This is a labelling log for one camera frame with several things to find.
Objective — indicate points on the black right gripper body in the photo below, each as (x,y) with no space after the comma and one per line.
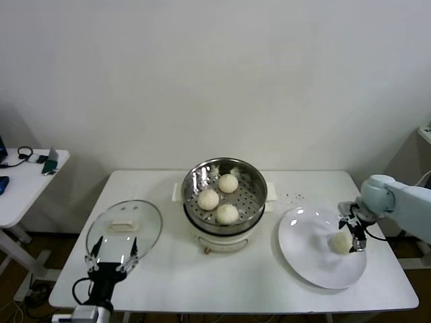
(358,225)

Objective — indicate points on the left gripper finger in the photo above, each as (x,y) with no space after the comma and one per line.
(95,249)
(134,248)

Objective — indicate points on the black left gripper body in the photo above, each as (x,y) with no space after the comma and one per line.
(101,286)

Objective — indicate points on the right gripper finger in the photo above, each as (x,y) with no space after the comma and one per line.
(343,222)
(359,243)

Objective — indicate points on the white steamed baozi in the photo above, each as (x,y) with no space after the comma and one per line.
(228,183)
(340,243)
(208,199)
(227,213)

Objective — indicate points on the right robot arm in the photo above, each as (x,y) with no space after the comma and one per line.
(397,198)

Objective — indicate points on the perforated stainless steamer basket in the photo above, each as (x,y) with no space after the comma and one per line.
(193,181)

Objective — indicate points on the white round plate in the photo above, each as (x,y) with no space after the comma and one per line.
(303,255)

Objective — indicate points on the white electric cooking pot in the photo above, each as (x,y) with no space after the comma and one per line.
(222,242)

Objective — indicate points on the white side table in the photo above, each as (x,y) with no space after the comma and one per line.
(27,188)

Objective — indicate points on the green plastic tool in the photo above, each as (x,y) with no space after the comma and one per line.
(50,165)

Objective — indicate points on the small black box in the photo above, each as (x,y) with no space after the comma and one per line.
(42,158)

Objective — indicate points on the blue computer mouse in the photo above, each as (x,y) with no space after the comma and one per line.
(3,185)

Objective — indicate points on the white shelf unit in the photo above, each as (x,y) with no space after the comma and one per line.
(426,136)

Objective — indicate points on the dark laptop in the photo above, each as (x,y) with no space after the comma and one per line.
(2,144)

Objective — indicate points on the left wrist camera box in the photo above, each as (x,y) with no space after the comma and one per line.
(84,314)

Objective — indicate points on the white stand frame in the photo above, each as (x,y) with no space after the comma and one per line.
(414,264)

